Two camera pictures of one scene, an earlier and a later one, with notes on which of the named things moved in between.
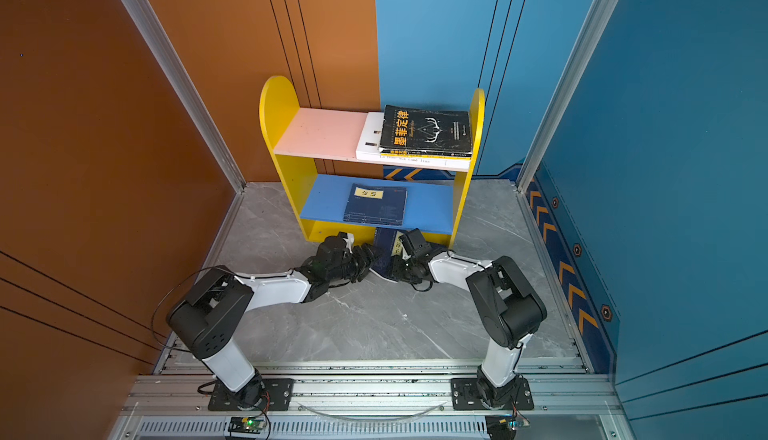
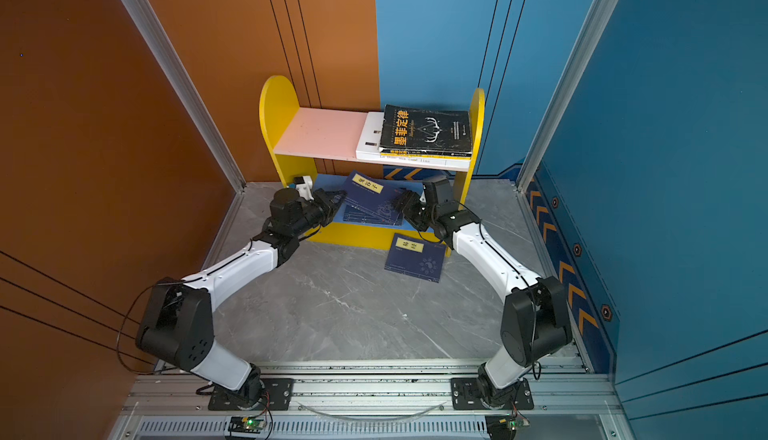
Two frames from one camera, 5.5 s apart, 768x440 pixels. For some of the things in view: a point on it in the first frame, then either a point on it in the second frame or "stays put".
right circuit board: [502, 427] stays put
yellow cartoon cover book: [429, 153] stays put
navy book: [382, 263] → [372, 193]
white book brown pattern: [371, 140] stays put
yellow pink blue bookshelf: [335, 193] stays put
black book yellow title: [425, 129] stays put
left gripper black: [364, 263] → [322, 200]
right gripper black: [397, 261] → [407, 203]
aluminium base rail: [369, 401] stays put
